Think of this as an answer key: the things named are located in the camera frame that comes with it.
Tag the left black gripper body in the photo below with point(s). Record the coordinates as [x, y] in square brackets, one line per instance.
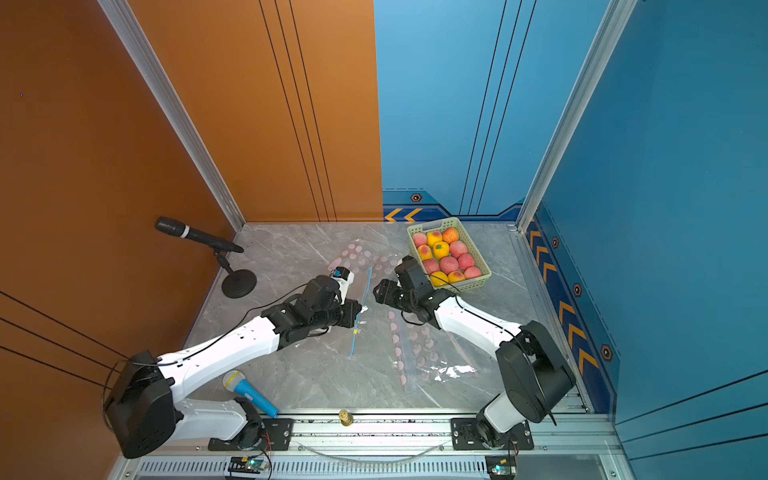
[338, 315]

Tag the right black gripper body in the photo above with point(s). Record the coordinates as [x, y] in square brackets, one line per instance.
[397, 296]

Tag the pink red peach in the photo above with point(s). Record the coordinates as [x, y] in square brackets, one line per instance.
[431, 266]

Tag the clear blue-zipper zip bag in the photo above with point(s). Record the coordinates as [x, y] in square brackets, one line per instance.
[356, 327]

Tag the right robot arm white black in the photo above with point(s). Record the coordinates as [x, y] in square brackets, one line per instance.
[535, 374]

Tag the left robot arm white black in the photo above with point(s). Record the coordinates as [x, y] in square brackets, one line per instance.
[150, 406]

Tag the pink peach basket centre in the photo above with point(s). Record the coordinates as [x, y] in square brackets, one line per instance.
[449, 264]

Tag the pink-dotted zip bag far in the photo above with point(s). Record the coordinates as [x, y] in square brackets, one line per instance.
[366, 259]

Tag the pink-dotted zip bag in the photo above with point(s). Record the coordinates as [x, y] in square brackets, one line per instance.
[425, 356]
[366, 259]

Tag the pink-dotted zip bag near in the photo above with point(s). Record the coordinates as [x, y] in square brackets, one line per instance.
[425, 356]

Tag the green plastic fruit basket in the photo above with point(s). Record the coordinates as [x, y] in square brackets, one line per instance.
[474, 271]

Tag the black microphone on stand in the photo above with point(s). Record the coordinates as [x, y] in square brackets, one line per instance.
[237, 283]

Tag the blue handheld microphone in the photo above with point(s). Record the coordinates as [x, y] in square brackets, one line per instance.
[236, 382]

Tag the left green circuit board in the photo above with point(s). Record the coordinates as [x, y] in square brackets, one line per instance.
[248, 467]

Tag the green circuit board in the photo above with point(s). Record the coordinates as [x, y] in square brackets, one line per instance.
[499, 468]
[248, 467]

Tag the right green circuit board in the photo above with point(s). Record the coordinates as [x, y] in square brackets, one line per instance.
[499, 468]

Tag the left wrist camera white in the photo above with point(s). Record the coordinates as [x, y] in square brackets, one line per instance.
[344, 277]

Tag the brass knob on rail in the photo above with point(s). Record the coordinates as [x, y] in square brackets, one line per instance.
[346, 418]

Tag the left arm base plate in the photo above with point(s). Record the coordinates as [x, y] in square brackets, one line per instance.
[263, 435]

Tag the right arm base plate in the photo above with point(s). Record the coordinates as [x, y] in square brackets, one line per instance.
[465, 433]

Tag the aluminium front rail frame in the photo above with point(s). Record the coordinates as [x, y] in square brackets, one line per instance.
[408, 446]

